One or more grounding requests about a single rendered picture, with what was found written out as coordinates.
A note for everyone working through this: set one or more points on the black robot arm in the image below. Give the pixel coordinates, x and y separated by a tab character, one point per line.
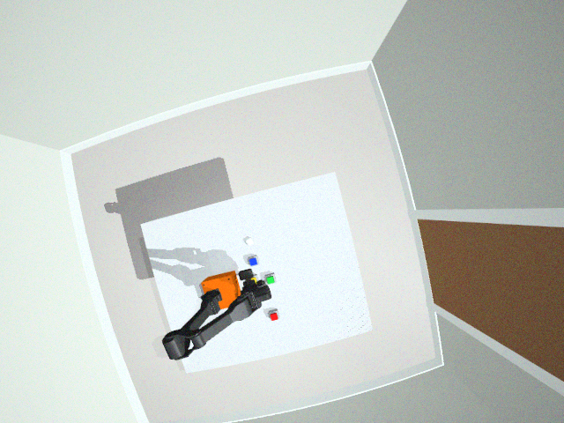
177	342

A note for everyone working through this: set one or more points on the green button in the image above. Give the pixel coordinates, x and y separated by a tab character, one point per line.
270	278

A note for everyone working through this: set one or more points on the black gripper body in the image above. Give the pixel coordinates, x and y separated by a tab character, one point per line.
247	285

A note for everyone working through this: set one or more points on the blue button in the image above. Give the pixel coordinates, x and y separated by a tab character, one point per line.
253	260

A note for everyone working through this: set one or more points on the red button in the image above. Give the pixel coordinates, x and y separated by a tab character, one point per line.
274	314

